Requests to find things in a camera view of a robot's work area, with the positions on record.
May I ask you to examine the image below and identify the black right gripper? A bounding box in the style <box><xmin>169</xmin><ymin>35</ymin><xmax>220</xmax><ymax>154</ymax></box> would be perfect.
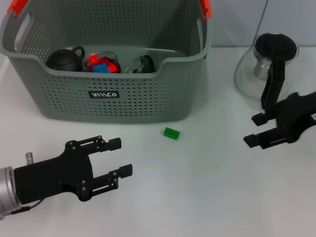
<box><xmin>243</xmin><ymin>91</ymin><xmax>316</xmax><ymax>150</ymax></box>

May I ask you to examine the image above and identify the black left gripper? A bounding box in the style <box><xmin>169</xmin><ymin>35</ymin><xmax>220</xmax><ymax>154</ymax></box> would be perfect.
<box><xmin>13</xmin><ymin>135</ymin><xmax>134</xmax><ymax>202</ymax></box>

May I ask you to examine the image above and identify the green toy brick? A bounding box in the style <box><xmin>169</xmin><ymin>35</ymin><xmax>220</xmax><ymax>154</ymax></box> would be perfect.
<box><xmin>162</xmin><ymin>126</ymin><xmax>181</xmax><ymax>140</ymax></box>

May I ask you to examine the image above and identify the blue square toy brick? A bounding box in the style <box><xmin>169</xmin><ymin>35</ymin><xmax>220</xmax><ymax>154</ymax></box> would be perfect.
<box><xmin>91</xmin><ymin>63</ymin><xmax>108</xmax><ymax>74</ymax></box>

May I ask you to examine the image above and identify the grey perforated storage basket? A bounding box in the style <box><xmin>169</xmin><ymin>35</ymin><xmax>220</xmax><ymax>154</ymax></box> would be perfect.
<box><xmin>0</xmin><ymin>0</ymin><xmax>213</xmax><ymax>124</ymax></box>

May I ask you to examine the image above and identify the dark clay teapot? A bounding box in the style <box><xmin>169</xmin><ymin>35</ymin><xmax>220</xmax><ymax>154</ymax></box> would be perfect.
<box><xmin>45</xmin><ymin>45</ymin><xmax>86</xmax><ymax>72</ymax></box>

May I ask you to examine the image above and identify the glass teapot black handle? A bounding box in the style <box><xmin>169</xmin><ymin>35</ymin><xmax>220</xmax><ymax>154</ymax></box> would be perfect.
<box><xmin>234</xmin><ymin>32</ymin><xmax>300</xmax><ymax>111</ymax></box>

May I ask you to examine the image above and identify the left wrist connector cable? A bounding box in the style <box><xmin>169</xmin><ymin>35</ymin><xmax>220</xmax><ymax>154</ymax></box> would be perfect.
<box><xmin>0</xmin><ymin>152</ymin><xmax>47</xmax><ymax>219</ymax></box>

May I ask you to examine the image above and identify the thin dark wall cable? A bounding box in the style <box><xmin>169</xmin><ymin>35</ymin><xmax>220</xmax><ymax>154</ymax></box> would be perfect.
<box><xmin>255</xmin><ymin>0</ymin><xmax>270</xmax><ymax>38</ymax></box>

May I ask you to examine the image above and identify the orange basket handle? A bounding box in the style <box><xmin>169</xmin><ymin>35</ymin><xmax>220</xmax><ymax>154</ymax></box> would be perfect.
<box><xmin>6</xmin><ymin>0</ymin><xmax>213</xmax><ymax>21</ymax></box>

